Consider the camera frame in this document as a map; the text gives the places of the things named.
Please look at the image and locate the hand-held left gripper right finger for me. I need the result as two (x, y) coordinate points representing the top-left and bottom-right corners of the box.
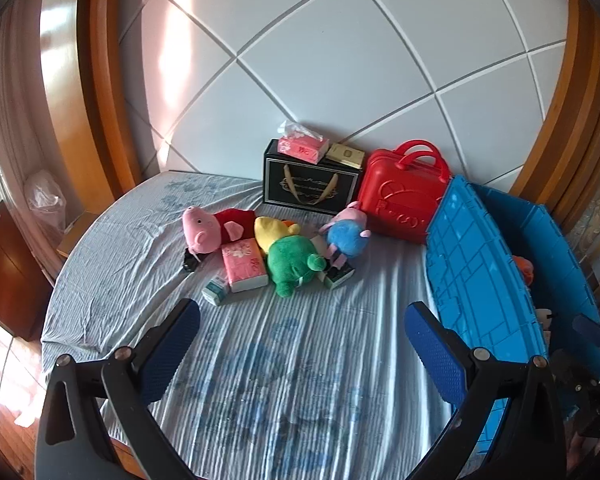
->
(404, 301), (566, 480)

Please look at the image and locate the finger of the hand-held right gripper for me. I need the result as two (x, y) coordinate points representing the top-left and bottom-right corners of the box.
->
(572, 314), (600, 348)

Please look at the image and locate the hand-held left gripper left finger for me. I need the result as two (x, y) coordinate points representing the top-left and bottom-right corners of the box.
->
(34, 298), (202, 480)

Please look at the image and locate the blue plastic crate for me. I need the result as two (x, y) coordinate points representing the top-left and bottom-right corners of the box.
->
(425, 174), (600, 461)

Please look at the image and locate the pig plush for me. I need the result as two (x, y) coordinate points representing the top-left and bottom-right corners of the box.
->
(182, 205), (257, 255)
(319, 201), (373, 268)

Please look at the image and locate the small white green box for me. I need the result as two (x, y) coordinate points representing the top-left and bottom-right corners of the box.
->
(202, 269), (231, 307)

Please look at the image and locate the orange plush toy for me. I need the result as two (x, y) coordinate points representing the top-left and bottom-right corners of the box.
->
(511, 255), (537, 287)

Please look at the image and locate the floral pink tissue pack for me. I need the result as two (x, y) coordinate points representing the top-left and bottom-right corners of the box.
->
(221, 240), (271, 293)

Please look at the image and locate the white and dark green box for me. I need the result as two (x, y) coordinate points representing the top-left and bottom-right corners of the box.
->
(316, 262), (356, 291)

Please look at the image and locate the pig plush in red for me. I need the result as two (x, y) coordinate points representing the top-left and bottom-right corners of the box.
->
(182, 205), (257, 255)

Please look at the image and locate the green plush toy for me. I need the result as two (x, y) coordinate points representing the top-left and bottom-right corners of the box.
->
(266, 237), (327, 298)

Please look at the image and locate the flat cardboard box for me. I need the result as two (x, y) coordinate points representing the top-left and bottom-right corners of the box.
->
(56, 210), (101, 260)

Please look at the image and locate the yellow plush toy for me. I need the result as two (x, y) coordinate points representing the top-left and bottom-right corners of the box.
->
(254, 216), (302, 256)

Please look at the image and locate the red hard-shell suitcase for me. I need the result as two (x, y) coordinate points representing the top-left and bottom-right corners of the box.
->
(356, 140), (453, 246)

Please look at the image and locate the dark wooden nightstand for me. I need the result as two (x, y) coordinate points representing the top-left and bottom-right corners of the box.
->
(0, 205), (56, 343)

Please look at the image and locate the clear plastic bag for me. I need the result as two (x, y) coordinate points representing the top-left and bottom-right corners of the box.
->
(24, 169), (67, 233)

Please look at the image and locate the black gift box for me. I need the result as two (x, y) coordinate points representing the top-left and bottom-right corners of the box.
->
(262, 139), (365, 211)

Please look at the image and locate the flat yellow box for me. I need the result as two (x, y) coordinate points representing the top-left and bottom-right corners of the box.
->
(326, 143), (365, 170)

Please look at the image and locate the white padded headboard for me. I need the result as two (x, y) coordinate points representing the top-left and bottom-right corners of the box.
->
(117, 0), (571, 196)

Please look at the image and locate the sheer curtain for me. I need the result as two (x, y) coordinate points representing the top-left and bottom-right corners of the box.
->
(0, 10), (48, 171)

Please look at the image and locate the wooden headboard frame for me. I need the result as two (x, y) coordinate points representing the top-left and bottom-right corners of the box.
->
(40, 0), (600, 221)

